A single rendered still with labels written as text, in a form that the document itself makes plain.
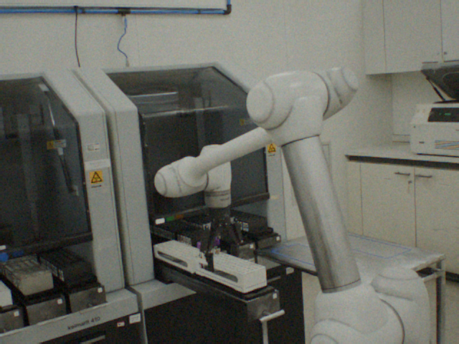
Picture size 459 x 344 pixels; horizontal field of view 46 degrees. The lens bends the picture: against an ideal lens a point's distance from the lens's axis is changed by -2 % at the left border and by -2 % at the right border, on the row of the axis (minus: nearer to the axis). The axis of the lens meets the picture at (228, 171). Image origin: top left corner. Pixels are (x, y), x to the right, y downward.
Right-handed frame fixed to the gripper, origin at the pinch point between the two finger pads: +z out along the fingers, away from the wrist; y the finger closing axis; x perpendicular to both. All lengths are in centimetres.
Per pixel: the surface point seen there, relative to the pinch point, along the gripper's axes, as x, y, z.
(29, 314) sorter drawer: 29, -62, 10
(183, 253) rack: 24.0, -1.8, 1.4
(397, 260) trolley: -35, 53, 6
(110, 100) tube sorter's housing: 45, -16, -59
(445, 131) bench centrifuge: 58, 229, -20
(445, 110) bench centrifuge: 60, 235, -34
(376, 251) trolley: -22, 57, 6
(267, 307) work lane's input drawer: -21.6, 1.3, 11.5
